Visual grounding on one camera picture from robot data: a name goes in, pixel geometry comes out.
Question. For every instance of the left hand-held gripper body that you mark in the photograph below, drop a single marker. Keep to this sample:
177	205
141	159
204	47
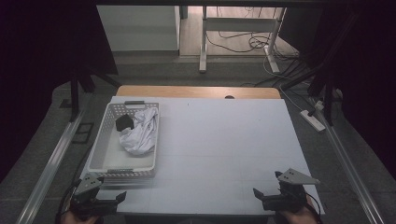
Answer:
88	203

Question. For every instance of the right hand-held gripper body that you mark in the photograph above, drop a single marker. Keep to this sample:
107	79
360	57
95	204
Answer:
289	202

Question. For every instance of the white perforated plastic basket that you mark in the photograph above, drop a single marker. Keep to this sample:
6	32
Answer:
107	155

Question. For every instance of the white shirt with black print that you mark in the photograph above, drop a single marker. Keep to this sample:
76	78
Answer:
141	133

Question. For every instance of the person's right hand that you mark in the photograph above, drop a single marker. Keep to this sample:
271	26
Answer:
299	218

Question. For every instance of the person's left hand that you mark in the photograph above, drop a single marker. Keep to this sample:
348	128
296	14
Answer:
77	220

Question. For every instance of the black floor plate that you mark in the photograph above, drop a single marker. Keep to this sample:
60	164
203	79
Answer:
83	133

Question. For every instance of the white power strip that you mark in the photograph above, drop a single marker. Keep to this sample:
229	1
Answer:
312	120

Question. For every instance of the black tripod stand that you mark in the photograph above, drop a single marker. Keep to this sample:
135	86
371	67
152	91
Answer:
74	93
327	90

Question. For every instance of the wooden table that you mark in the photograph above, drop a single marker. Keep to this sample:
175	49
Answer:
193	92

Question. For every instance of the black curtain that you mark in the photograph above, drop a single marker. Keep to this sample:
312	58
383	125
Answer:
367	77
40	46

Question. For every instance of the white cabinet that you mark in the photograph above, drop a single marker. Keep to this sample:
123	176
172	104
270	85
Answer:
140	28

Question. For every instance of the aluminium rail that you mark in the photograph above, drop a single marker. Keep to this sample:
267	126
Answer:
53	166
351	174

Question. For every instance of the white metal desk frame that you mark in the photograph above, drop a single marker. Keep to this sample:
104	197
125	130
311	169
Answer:
239	24

